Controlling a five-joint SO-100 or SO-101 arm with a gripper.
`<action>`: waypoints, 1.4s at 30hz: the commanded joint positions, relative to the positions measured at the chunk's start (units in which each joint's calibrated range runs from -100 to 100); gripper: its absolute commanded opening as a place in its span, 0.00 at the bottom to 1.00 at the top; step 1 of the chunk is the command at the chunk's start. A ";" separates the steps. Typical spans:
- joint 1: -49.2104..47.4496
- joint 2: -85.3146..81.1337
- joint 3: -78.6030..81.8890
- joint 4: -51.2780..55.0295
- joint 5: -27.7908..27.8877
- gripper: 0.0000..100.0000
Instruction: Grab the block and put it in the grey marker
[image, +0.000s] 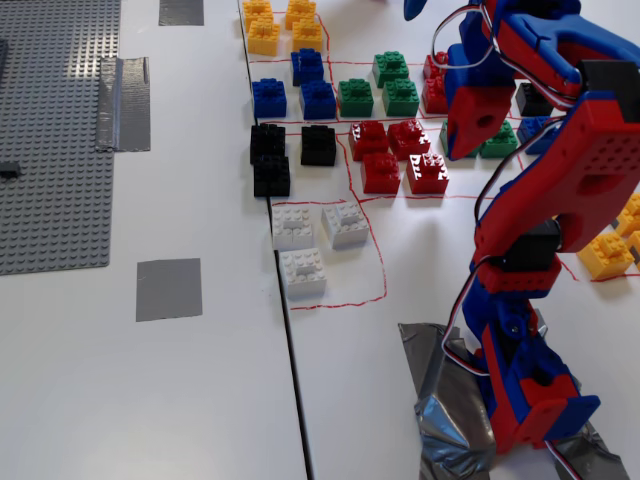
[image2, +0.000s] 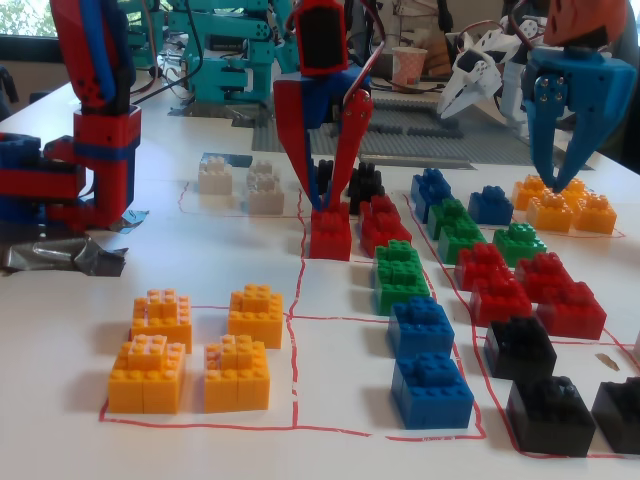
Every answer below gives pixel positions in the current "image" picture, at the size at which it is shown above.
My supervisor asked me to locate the blue and red gripper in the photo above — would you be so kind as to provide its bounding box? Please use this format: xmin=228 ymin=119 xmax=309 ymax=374
xmin=403 ymin=0 xmax=517 ymax=162

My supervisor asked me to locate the red lego block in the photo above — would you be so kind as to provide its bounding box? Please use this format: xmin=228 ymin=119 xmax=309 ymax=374
xmin=348 ymin=121 xmax=390 ymax=162
xmin=423 ymin=51 xmax=450 ymax=81
xmin=421 ymin=75 xmax=450 ymax=115
xmin=360 ymin=152 xmax=402 ymax=195
xmin=388 ymin=118 xmax=431 ymax=161
xmin=406 ymin=152 xmax=450 ymax=195

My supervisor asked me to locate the blue lego block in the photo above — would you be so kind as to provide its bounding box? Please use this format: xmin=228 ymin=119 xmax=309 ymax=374
xmin=291 ymin=48 xmax=325 ymax=87
xmin=517 ymin=115 xmax=564 ymax=155
xmin=299 ymin=79 xmax=338 ymax=121
xmin=252 ymin=78 xmax=288 ymax=119

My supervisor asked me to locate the black lego block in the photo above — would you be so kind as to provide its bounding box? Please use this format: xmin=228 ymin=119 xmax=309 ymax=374
xmin=516 ymin=82 xmax=555 ymax=118
xmin=300 ymin=124 xmax=337 ymax=168
xmin=252 ymin=155 xmax=292 ymax=198
xmin=249 ymin=123 xmax=288 ymax=165

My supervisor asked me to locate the yellow lego block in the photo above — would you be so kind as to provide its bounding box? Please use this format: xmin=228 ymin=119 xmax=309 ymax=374
xmin=242 ymin=0 xmax=275 ymax=30
xmin=576 ymin=232 xmax=636 ymax=281
xmin=292 ymin=19 xmax=325 ymax=54
xmin=247 ymin=19 xmax=281 ymax=56
xmin=613 ymin=193 xmax=640 ymax=237
xmin=285 ymin=0 xmax=318 ymax=30

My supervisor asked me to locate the white lego block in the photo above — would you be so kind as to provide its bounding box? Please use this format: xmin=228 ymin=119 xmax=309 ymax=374
xmin=320 ymin=201 xmax=372 ymax=250
xmin=271 ymin=206 xmax=315 ymax=252
xmin=278 ymin=247 xmax=329 ymax=300

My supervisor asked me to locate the grey square tape marker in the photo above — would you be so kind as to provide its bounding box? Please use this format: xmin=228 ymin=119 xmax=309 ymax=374
xmin=158 ymin=0 xmax=205 ymax=27
xmin=135 ymin=258 xmax=203 ymax=323

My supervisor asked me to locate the grey lego baseplate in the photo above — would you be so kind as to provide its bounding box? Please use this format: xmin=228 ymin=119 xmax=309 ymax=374
xmin=0 ymin=0 xmax=122 ymax=277

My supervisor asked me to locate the white servo cable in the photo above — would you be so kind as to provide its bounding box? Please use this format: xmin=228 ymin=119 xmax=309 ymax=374
xmin=472 ymin=107 xmax=569 ymax=226
xmin=543 ymin=439 xmax=587 ymax=480
xmin=431 ymin=7 xmax=501 ymax=70
xmin=439 ymin=257 xmax=494 ymax=377

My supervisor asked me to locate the long grey duct tape strip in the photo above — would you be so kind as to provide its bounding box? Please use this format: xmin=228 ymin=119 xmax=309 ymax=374
xmin=94 ymin=56 xmax=152 ymax=153

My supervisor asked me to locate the crumpled silver duct tape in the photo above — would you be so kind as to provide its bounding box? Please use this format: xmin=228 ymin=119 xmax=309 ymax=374
xmin=398 ymin=322 xmax=632 ymax=480

